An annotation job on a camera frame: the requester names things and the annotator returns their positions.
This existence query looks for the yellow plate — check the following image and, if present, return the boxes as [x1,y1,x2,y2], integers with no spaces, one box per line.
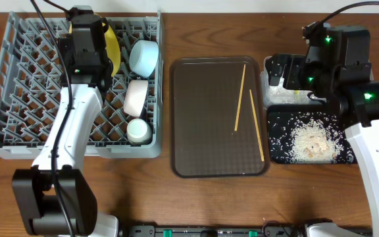
[64,12,121,80]

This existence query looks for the wooden chopstick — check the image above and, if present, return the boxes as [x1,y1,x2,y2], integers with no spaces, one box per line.
[234,64,246,132]
[249,89,265,163]

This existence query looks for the light blue bowl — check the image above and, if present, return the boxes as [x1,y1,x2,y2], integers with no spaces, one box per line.
[129,40,159,78]

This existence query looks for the white bowl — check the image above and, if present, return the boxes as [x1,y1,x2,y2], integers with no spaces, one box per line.
[123,80,149,117]

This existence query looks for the white cup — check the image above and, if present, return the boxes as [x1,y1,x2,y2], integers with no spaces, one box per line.
[126,118,153,145]

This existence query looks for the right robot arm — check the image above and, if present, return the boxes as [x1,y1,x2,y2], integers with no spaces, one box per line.
[261,24,379,236]

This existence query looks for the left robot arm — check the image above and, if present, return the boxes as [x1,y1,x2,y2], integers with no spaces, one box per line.
[12,6,120,236]

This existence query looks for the black waste tray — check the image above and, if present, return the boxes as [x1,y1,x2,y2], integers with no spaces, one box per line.
[266,103,358,165]

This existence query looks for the clear plastic bin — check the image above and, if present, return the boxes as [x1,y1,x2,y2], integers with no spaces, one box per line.
[260,55,374,108]

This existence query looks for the grey dish rack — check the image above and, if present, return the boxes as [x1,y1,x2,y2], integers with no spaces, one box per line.
[0,13,164,159]

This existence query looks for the brown serving tray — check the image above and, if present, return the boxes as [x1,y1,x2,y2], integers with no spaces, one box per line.
[170,56,270,178]

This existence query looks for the spilled rice pile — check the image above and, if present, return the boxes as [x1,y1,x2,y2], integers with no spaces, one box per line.
[270,111,355,164]

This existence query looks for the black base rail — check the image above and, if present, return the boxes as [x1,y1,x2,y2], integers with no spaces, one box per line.
[120,224,373,237]

